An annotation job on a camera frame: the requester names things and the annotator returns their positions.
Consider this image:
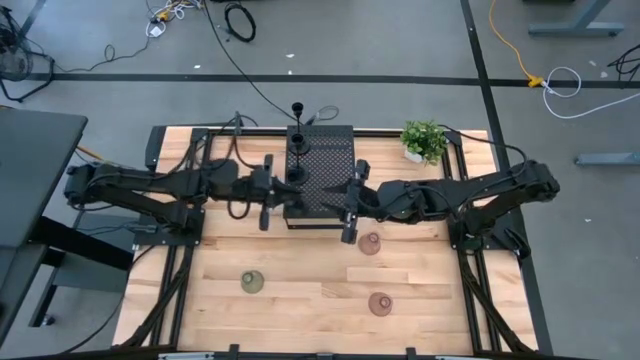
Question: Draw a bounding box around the pink glass candle holder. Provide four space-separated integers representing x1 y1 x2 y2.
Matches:
356 231 382 257
368 291 394 318

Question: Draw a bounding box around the white floor cable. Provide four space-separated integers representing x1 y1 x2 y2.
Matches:
541 65 640 121

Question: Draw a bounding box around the grey table leg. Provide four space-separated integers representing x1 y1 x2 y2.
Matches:
522 0 626 38

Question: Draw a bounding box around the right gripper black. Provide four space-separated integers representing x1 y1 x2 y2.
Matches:
321 160 379 245

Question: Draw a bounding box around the white cable bundle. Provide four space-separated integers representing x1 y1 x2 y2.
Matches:
144 0 204 39

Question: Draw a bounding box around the long black floor cable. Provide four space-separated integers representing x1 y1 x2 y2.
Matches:
202 0 301 124

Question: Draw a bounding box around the green plant in white pot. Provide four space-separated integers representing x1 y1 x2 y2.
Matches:
399 118 450 167

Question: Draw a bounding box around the green glass candle holder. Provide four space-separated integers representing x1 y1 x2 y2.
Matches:
240 270 266 295

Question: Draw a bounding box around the coiled black floor cable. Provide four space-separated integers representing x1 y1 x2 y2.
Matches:
223 2 258 44

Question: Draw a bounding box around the grey looped cable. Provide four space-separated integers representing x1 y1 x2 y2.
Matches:
304 104 341 127

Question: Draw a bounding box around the grey desk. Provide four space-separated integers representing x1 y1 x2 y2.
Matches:
0 105 90 346

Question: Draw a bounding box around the black aluminium table frame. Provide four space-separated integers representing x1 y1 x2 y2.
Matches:
113 124 539 360

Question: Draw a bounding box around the black cable bundle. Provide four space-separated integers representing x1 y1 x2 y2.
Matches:
607 42 640 81

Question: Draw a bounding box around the black perforated metal riser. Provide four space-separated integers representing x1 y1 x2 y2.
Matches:
282 124 359 230

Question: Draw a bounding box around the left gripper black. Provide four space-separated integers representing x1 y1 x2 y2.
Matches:
247 153 305 232

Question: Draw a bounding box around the black desk leg frame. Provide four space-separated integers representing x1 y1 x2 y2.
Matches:
28 212 136 329

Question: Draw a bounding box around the grey table foot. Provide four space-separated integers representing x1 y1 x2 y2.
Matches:
573 151 640 167

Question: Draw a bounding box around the yellow extension cable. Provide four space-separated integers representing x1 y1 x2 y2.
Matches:
488 0 545 89

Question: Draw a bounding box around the black floor fan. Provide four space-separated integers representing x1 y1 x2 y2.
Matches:
0 5 56 104

